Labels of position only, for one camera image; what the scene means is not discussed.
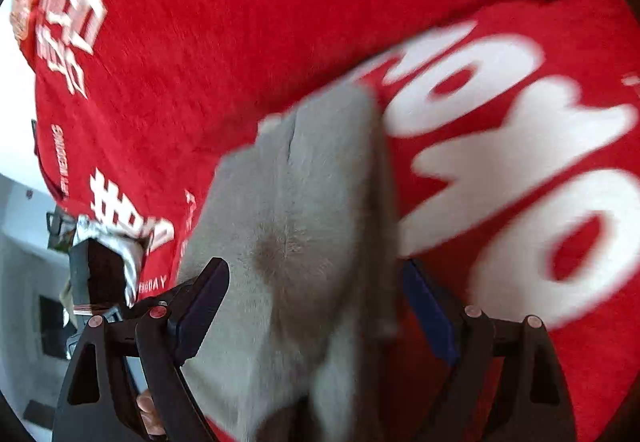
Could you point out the grey knit sweater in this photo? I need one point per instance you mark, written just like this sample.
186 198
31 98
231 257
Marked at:
300 202

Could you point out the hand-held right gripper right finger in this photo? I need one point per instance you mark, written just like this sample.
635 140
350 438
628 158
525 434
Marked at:
431 314

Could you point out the orange patterned cloth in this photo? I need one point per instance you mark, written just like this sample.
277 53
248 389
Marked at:
24 2

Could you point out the dark rectangular furniture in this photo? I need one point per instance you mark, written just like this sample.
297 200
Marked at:
54 327

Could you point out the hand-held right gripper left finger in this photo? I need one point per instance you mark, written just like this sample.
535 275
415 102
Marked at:
200 317

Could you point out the dark green object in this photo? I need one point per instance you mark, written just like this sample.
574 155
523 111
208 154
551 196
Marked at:
60 232

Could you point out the red printed blanket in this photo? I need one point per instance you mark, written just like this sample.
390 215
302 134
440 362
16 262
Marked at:
210 47

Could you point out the person's left hand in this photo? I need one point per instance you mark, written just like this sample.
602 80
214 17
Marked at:
147 414

